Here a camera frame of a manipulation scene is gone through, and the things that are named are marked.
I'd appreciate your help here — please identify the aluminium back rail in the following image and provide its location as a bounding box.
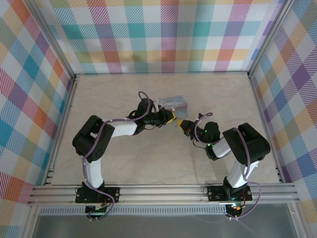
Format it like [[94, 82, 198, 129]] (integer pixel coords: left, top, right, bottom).
[[74, 70, 250, 76]]

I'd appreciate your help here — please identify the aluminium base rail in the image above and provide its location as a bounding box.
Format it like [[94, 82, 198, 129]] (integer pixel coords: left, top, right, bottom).
[[26, 182, 301, 206]]

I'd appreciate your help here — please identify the grey slotted cable duct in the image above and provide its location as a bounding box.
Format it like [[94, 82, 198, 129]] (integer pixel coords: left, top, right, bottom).
[[39, 207, 228, 216]]

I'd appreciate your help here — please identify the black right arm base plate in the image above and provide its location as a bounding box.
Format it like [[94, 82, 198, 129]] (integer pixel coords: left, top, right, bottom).
[[207, 184, 253, 202]]

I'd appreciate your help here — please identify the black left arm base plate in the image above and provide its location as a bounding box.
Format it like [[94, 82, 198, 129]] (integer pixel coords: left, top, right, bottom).
[[75, 187, 121, 204]]

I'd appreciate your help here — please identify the aluminium side rail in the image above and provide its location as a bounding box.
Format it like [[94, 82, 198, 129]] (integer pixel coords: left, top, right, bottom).
[[42, 74, 80, 186], [247, 73, 285, 183]]

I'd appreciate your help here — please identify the aluminium frame post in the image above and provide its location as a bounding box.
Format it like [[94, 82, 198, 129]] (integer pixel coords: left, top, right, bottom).
[[247, 0, 296, 78], [31, 0, 80, 79]]

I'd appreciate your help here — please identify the light blue cartoon tin box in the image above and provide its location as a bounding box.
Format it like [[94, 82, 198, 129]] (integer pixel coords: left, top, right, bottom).
[[159, 95, 189, 118]]

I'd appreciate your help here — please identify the grey metal panel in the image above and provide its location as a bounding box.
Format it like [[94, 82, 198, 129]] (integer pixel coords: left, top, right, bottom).
[[32, 214, 299, 238]]

